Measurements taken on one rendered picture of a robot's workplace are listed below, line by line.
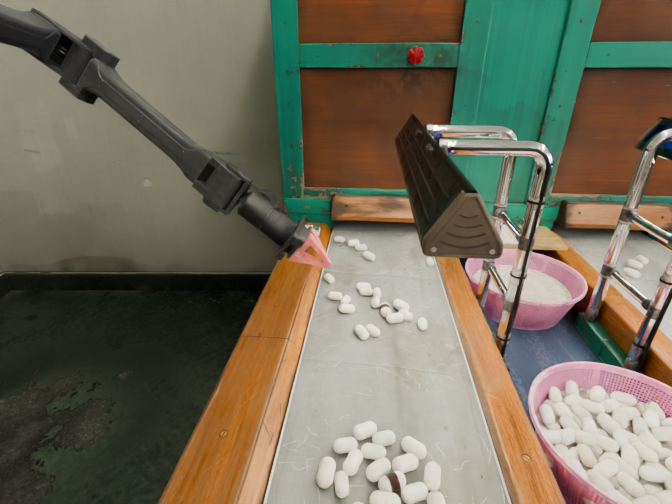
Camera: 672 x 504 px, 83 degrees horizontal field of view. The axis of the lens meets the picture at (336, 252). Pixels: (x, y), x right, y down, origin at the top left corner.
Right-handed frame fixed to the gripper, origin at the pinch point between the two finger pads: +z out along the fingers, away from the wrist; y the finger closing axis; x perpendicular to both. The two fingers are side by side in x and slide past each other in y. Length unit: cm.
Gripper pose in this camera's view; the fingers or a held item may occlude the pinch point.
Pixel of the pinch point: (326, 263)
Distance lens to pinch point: 76.0
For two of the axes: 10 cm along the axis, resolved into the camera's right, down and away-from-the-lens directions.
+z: 7.7, 6.1, 2.0
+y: 1.1, -4.2, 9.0
